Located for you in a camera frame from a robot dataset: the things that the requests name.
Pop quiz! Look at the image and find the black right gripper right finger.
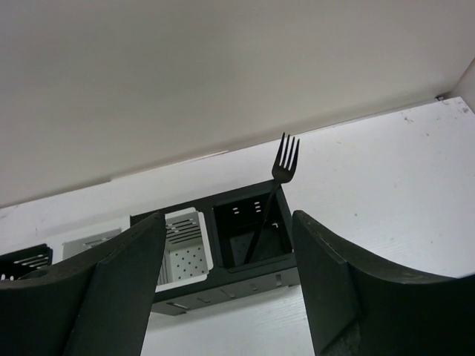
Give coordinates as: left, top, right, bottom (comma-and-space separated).
292, 211, 474, 355

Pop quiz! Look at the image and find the black fork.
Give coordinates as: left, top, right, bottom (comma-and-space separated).
244, 133, 300, 264

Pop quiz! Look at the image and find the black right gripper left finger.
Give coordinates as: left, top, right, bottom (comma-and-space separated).
1, 212, 166, 355

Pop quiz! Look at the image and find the grey bin in white caddy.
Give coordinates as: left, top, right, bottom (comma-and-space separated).
62, 228, 122, 260

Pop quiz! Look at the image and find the white utensil caddy frame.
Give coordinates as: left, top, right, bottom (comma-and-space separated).
47, 226, 122, 264

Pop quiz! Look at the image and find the black utensil caddy frame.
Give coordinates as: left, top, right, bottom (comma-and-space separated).
151, 182, 300, 316

